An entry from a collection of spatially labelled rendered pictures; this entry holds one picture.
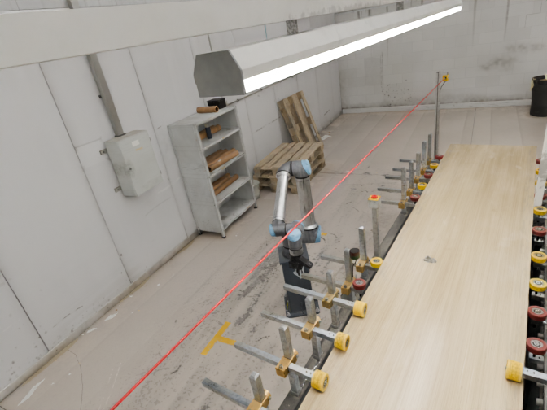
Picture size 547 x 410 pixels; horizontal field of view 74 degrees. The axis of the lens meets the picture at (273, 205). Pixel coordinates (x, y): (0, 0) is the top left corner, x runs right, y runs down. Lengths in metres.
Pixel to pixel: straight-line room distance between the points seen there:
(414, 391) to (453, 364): 0.24
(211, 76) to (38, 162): 3.12
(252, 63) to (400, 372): 1.56
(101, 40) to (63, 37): 0.05
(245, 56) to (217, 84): 0.07
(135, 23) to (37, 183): 3.24
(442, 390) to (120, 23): 1.76
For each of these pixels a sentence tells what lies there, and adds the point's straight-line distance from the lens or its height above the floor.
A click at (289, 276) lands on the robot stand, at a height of 0.44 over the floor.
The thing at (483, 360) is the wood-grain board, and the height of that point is 0.90.
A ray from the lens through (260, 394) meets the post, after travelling 1.76.
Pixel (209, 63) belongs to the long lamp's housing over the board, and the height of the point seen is 2.36.
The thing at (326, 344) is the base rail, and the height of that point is 0.70.
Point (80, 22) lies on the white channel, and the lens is 0.54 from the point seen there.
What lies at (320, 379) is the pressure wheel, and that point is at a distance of 1.81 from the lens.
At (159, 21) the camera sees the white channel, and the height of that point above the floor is 2.44.
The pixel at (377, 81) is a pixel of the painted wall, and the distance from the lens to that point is 9.98.
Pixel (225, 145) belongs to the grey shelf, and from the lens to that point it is 5.37.
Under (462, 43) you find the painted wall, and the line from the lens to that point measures 9.62.
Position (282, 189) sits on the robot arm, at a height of 1.32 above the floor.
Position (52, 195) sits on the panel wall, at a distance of 3.83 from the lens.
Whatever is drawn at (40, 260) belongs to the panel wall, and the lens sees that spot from 3.86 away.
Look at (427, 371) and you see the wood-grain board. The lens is 1.95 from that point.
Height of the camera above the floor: 2.40
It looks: 26 degrees down
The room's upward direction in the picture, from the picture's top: 10 degrees counter-clockwise
